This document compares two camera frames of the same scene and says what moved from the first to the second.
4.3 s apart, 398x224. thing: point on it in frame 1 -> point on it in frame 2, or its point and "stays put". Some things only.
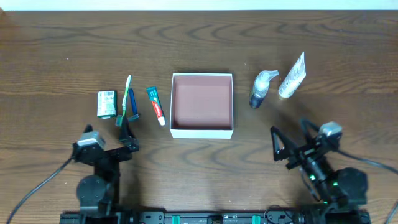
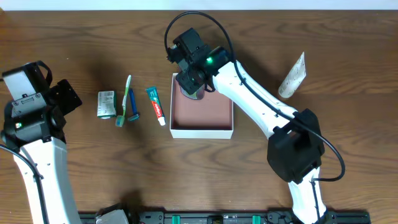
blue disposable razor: x=135 y=116 stays put
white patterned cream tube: x=294 y=79 stays put
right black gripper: x=300 y=154 -> x=189 y=83
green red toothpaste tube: x=154 y=97 stays put
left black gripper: x=111 y=152 -> x=66 y=96
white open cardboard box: x=202 y=106 stays put
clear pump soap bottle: x=260 y=87 -> x=196 y=96
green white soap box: x=107 y=104 stays put
